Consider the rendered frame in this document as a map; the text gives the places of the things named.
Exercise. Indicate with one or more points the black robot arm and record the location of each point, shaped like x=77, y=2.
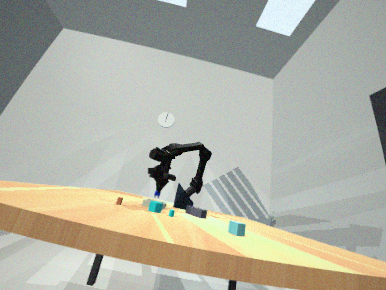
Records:
x=174, y=149

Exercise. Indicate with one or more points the white square tray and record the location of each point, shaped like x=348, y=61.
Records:
x=147, y=201

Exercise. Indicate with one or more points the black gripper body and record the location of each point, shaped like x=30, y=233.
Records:
x=165, y=175

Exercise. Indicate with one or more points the small brown block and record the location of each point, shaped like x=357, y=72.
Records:
x=119, y=200

